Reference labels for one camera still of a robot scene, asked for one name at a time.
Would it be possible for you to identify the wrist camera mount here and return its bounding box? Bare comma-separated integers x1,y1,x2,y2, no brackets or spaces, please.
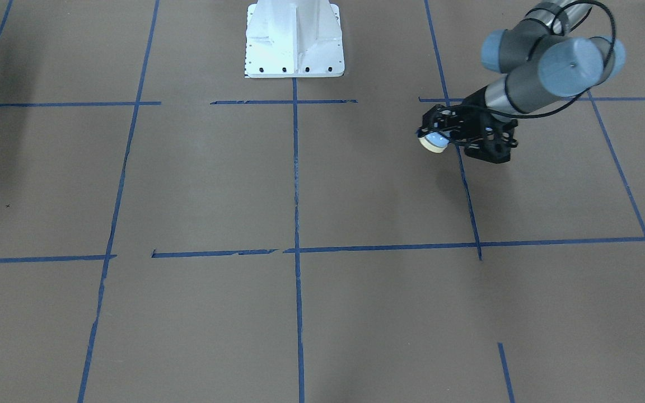
463,115,518,164

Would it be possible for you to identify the brown paper table cover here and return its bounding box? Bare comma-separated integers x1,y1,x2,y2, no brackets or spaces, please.
0,1,645,402

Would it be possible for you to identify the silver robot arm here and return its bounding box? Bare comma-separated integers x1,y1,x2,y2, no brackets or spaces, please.
415,1,627,157

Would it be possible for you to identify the blue and cream bell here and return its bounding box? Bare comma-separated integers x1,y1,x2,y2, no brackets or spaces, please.
419,131,450,153

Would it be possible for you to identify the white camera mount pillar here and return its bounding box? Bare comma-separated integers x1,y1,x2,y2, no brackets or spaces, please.
244,1,345,79

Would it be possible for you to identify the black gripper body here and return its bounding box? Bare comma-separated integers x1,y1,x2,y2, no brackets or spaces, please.
422,104,491,146

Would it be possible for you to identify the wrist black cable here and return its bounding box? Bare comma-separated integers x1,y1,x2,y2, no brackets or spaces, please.
485,0,619,119

